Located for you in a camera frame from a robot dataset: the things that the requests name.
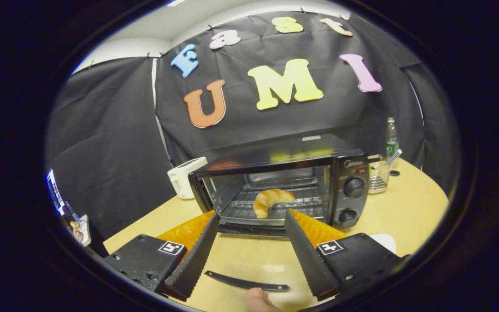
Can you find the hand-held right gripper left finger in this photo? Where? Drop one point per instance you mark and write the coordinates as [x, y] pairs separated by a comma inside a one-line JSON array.
[[195, 258]]

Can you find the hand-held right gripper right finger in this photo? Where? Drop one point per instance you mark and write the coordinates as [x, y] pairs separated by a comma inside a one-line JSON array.
[[308, 255]]

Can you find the golden croissant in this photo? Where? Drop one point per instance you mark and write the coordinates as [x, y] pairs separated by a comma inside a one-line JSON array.
[[269, 199]]

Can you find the black electric oven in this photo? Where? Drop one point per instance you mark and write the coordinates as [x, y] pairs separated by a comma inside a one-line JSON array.
[[353, 190]]

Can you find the white toaster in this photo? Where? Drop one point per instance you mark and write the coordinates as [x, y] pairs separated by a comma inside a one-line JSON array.
[[184, 177]]

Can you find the white spoon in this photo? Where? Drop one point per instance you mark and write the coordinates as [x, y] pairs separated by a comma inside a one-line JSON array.
[[393, 157]]

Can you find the clear plastic water bottle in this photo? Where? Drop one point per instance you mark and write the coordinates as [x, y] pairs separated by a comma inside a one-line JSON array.
[[391, 138]]

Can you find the computer monitor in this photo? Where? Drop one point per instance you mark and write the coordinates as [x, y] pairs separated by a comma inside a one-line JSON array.
[[55, 193]]

